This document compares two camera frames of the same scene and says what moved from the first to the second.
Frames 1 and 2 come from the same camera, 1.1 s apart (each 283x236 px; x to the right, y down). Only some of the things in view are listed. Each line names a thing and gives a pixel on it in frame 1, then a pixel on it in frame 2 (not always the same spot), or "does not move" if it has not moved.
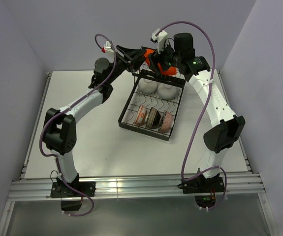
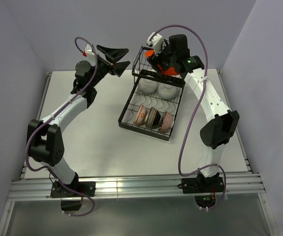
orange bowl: x=171 y=70 does not move
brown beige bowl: x=153 y=119 does not move
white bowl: x=167 y=92 does not move
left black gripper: x=132 y=57 → x=120 y=67
